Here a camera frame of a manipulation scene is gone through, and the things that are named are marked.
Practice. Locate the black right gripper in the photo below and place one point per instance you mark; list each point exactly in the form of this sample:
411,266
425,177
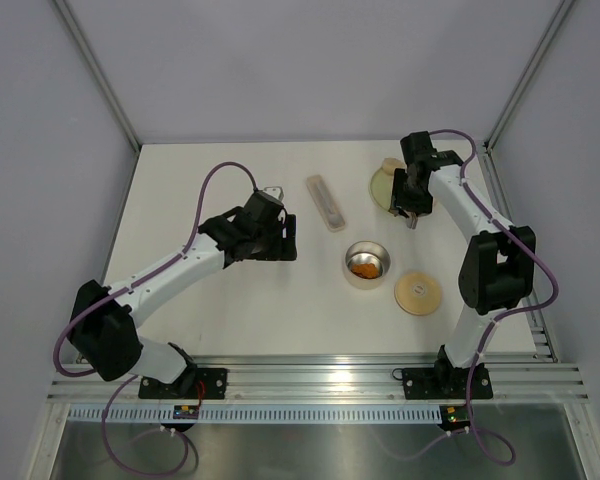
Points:
423,206

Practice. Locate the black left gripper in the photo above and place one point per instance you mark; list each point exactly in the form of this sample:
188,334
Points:
283,249

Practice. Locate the orange fried chicken piece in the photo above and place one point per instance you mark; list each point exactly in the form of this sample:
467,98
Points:
367,271

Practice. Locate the steel lunch box bowl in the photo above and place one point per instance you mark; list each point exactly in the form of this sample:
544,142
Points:
366,252

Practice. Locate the metal tongs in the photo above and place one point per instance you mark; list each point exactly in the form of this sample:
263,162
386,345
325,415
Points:
412,220

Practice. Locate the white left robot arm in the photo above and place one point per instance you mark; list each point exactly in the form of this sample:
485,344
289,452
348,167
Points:
106,319

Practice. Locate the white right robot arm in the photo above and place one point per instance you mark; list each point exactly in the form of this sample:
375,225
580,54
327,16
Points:
496,274

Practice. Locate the pale green plate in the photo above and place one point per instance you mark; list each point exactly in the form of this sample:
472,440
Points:
380,190

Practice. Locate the white rice ball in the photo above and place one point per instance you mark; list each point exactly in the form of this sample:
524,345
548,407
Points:
390,165

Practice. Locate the beige cutlery case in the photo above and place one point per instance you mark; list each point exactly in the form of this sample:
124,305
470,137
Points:
326,204

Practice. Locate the beige round lid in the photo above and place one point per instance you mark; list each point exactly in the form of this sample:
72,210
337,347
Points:
418,294

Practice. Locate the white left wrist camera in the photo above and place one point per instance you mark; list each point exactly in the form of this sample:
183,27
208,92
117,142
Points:
276,192

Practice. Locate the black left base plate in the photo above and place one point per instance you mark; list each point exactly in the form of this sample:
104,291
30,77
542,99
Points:
208,383

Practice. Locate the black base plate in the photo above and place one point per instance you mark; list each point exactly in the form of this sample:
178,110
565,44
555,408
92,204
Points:
429,383
208,383

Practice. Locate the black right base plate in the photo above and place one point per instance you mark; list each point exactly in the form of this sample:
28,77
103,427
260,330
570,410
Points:
429,383

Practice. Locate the right aluminium frame post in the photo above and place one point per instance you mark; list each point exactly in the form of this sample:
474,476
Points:
540,53

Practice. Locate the aluminium frame post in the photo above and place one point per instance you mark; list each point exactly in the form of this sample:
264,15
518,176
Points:
540,53
77,34

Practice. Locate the aluminium rail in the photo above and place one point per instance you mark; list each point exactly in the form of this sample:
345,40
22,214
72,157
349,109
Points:
366,379

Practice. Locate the left aluminium frame post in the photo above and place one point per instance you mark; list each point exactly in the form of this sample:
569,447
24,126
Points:
77,34

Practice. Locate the white slotted cable duct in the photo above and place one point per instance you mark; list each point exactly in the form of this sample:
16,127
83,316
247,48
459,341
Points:
260,414

